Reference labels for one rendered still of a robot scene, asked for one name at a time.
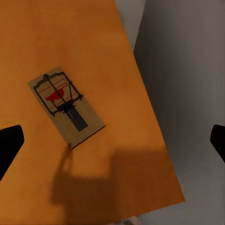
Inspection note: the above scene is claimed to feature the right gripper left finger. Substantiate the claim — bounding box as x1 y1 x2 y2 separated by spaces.
0 125 24 181

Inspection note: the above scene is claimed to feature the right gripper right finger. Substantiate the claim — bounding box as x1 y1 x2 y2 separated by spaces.
210 125 225 162

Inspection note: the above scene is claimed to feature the mousetrap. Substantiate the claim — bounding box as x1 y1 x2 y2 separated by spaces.
27 66 105 150

